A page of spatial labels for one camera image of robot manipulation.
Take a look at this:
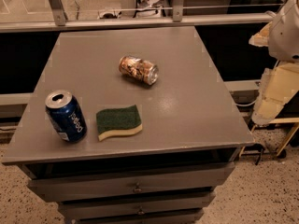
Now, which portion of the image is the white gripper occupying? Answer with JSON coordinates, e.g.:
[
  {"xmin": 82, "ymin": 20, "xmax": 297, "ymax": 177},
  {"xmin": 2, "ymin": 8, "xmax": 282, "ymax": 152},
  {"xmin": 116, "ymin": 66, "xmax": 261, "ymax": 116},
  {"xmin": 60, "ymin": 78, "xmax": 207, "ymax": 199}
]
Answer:
[{"xmin": 249, "ymin": 0, "xmax": 299, "ymax": 125}]

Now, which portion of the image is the orange soda can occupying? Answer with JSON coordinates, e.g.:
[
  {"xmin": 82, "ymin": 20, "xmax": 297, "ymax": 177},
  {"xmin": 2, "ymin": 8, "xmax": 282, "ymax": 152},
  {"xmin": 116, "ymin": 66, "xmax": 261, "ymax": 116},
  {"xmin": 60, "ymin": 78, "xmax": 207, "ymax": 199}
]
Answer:
[{"xmin": 119, "ymin": 56, "xmax": 159, "ymax": 86}]

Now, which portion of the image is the blue Pepsi can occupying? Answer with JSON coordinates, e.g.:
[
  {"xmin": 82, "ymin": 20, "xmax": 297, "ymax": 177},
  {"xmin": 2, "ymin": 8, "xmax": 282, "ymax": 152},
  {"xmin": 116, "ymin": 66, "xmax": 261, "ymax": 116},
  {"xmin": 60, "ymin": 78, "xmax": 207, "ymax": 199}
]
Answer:
[{"xmin": 45, "ymin": 90, "xmax": 87, "ymax": 143}]

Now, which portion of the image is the yellow wooden stand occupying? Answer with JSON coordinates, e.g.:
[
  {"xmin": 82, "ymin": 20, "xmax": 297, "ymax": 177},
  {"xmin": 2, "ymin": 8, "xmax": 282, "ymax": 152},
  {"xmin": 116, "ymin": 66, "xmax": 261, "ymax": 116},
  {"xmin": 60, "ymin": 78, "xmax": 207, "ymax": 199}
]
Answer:
[{"xmin": 239, "ymin": 118, "xmax": 299, "ymax": 161}]

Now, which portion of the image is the grey drawer cabinet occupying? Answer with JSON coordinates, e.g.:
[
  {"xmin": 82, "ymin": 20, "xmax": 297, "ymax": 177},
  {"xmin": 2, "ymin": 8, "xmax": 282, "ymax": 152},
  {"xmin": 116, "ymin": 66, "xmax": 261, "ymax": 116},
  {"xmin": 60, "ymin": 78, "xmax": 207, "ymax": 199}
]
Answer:
[{"xmin": 3, "ymin": 27, "xmax": 253, "ymax": 224}]

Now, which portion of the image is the green yellow sponge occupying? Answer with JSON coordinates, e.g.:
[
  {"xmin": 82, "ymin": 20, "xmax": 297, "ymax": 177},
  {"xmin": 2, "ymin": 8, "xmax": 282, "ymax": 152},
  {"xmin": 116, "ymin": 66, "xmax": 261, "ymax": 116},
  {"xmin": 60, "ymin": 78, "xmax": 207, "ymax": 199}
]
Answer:
[{"xmin": 96, "ymin": 105, "xmax": 143, "ymax": 141}]

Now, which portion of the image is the top drawer knob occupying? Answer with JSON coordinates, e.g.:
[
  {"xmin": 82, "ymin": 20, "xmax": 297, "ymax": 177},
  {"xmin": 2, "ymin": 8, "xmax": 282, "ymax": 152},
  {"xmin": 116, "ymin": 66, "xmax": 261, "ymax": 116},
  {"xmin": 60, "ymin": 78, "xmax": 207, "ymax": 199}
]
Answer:
[{"xmin": 133, "ymin": 183, "xmax": 142, "ymax": 193}]

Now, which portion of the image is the drawer knob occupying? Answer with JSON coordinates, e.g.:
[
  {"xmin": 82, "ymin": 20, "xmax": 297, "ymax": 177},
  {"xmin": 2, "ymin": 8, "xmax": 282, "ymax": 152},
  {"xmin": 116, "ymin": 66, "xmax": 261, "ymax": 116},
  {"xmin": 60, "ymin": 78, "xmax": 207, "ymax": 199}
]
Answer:
[
  {"xmin": 133, "ymin": 183, "xmax": 142, "ymax": 193},
  {"xmin": 137, "ymin": 206, "xmax": 145, "ymax": 216}
]

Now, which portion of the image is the white cable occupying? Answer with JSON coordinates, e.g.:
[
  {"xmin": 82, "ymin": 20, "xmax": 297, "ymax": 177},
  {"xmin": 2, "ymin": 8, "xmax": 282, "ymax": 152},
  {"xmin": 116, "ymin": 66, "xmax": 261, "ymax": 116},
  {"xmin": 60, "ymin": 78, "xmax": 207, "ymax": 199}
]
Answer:
[{"xmin": 235, "ymin": 98, "xmax": 260, "ymax": 108}]

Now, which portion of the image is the metal railing frame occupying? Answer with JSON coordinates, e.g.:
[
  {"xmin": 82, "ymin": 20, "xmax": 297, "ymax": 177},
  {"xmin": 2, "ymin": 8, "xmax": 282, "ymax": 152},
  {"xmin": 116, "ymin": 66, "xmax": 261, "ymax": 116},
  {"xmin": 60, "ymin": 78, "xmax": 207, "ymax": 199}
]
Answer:
[{"xmin": 0, "ymin": 0, "xmax": 288, "ymax": 33}]

